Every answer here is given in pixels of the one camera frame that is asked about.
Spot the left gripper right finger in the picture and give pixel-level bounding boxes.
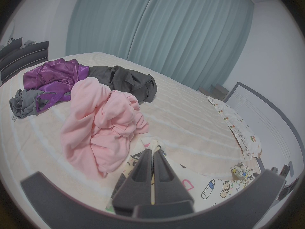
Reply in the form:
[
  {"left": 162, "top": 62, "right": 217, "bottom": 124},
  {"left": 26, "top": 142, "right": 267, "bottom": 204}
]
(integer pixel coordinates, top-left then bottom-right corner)
[{"left": 153, "top": 150, "right": 194, "bottom": 207}]

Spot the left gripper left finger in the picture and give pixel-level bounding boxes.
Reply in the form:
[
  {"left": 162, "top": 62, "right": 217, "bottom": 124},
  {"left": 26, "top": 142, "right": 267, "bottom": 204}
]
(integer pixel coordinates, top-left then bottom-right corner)
[{"left": 112, "top": 149, "right": 153, "bottom": 215}]

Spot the white printed pyjama top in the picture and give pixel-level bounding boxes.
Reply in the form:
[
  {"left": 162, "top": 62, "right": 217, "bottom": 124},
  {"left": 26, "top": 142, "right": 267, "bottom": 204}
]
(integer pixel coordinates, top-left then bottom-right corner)
[{"left": 106, "top": 137, "right": 256, "bottom": 213}]

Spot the pink garment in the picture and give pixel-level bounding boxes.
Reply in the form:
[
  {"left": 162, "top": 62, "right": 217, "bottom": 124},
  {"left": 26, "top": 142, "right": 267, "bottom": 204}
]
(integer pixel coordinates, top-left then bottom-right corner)
[{"left": 60, "top": 77, "right": 150, "bottom": 178}]

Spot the bed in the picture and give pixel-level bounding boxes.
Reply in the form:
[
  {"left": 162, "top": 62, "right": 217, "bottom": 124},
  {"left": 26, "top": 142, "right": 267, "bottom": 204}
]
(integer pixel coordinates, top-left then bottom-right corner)
[{"left": 0, "top": 52, "right": 298, "bottom": 209}]

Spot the white printed pillow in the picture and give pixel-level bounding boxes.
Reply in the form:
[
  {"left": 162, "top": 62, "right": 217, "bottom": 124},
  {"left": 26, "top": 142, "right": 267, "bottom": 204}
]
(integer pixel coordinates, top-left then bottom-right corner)
[{"left": 207, "top": 96, "right": 262, "bottom": 160}]

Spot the black garment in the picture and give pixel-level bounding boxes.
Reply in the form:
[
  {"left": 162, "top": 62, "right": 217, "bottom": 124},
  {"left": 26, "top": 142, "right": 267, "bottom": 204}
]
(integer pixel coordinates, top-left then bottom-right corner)
[{"left": 88, "top": 65, "right": 158, "bottom": 103}]

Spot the grey bedside table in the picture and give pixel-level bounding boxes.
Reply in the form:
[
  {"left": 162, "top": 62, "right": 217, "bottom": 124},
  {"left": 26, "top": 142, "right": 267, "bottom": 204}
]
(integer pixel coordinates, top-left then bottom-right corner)
[{"left": 198, "top": 84, "right": 228, "bottom": 101}]

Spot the grey garment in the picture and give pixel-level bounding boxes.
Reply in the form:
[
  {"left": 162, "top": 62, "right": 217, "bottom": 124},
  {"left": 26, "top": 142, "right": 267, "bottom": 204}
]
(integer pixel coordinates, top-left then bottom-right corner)
[{"left": 10, "top": 89, "right": 48, "bottom": 121}]

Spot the purple garment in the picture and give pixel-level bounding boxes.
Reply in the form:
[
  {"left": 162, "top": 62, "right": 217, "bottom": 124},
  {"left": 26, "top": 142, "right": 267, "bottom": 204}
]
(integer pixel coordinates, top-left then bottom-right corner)
[{"left": 23, "top": 58, "right": 90, "bottom": 111}]

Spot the blue-green curtain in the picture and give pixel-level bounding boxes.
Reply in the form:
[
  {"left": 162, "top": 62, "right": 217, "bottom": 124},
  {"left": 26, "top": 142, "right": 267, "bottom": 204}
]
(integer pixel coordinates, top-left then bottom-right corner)
[
  {"left": 127, "top": 0, "right": 254, "bottom": 91},
  {"left": 65, "top": 0, "right": 159, "bottom": 60}
]

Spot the black chest of drawers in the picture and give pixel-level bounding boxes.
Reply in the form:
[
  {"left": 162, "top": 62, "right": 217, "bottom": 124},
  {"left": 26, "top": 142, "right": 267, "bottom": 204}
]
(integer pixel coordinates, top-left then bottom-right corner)
[{"left": 0, "top": 38, "right": 49, "bottom": 83}]

